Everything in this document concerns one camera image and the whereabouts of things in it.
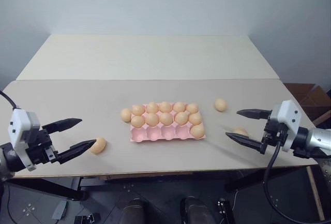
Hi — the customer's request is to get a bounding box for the wooden stick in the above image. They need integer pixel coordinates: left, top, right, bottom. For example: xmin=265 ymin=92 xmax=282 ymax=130
xmin=306 ymin=166 xmax=326 ymax=221

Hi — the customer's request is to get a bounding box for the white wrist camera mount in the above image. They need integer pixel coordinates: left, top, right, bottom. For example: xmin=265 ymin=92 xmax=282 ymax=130
xmin=7 ymin=108 xmax=41 ymax=172
xmin=270 ymin=99 xmax=304 ymax=153

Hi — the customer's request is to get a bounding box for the dark rounded shape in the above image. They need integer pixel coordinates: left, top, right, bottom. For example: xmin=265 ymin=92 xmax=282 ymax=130
xmin=123 ymin=198 xmax=145 ymax=224
xmin=180 ymin=196 xmax=210 ymax=224

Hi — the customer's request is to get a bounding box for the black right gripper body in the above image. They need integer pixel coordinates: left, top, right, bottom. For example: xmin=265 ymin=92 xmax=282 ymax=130
xmin=261 ymin=115 xmax=285 ymax=148

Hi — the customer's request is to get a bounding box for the brown cardboard box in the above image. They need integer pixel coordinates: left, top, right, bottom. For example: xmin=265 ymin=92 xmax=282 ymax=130
xmin=283 ymin=82 xmax=331 ymax=128

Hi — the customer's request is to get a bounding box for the black floor device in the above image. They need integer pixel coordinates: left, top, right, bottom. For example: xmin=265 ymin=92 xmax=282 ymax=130
xmin=74 ymin=213 xmax=102 ymax=224
xmin=216 ymin=198 xmax=235 ymax=224

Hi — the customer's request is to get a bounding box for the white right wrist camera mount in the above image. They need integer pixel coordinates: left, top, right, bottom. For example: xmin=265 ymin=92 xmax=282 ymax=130
xmin=270 ymin=99 xmax=304 ymax=153

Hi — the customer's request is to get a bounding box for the black table frame foot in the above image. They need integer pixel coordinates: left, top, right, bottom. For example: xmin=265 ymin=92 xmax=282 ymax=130
xmin=6 ymin=178 xmax=88 ymax=202

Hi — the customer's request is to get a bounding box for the grey flat floor piece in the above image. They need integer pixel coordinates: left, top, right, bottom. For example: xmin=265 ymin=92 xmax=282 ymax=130
xmin=51 ymin=200 xmax=68 ymax=220

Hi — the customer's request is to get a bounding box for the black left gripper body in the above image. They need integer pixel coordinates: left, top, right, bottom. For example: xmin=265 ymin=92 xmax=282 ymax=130
xmin=25 ymin=128 xmax=61 ymax=167

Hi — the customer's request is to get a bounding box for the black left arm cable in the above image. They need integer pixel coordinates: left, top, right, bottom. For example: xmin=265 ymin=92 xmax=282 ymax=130
xmin=0 ymin=89 xmax=21 ymax=111

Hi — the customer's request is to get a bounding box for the pink plastic egg tray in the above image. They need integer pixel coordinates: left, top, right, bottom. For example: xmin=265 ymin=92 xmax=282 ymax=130
xmin=129 ymin=102 xmax=207 ymax=143

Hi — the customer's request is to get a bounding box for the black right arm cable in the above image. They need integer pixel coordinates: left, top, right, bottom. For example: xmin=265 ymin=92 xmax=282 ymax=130
xmin=263 ymin=132 xmax=308 ymax=224

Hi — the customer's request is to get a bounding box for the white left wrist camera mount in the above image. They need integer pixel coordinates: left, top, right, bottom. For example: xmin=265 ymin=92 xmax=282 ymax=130
xmin=7 ymin=108 xmax=41 ymax=172

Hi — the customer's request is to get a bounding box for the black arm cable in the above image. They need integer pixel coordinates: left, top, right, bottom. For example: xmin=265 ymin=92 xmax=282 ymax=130
xmin=263 ymin=132 xmax=308 ymax=224
xmin=0 ymin=89 xmax=21 ymax=111

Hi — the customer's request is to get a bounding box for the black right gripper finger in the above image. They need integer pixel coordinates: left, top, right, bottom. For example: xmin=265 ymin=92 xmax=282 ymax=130
xmin=236 ymin=108 xmax=273 ymax=121
xmin=225 ymin=131 xmax=267 ymax=155

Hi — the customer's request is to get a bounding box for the tan egg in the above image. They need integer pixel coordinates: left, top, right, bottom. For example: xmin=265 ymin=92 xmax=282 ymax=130
xmin=232 ymin=127 xmax=250 ymax=138
xmin=159 ymin=112 xmax=173 ymax=126
xmin=188 ymin=112 xmax=203 ymax=126
xmin=159 ymin=101 xmax=173 ymax=113
xmin=190 ymin=124 xmax=206 ymax=139
xmin=131 ymin=104 xmax=145 ymax=116
xmin=174 ymin=111 xmax=189 ymax=126
xmin=90 ymin=137 xmax=108 ymax=155
xmin=146 ymin=101 xmax=159 ymax=114
xmin=172 ymin=101 xmax=187 ymax=113
xmin=120 ymin=108 xmax=132 ymax=123
xmin=214 ymin=98 xmax=228 ymax=112
xmin=186 ymin=103 xmax=200 ymax=114
xmin=145 ymin=113 xmax=160 ymax=127
xmin=130 ymin=115 xmax=146 ymax=128

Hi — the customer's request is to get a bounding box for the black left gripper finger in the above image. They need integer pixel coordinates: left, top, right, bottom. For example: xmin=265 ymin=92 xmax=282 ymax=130
xmin=55 ymin=139 xmax=98 ymax=165
xmin=41 ymin=117 xmax=83 ymax=135

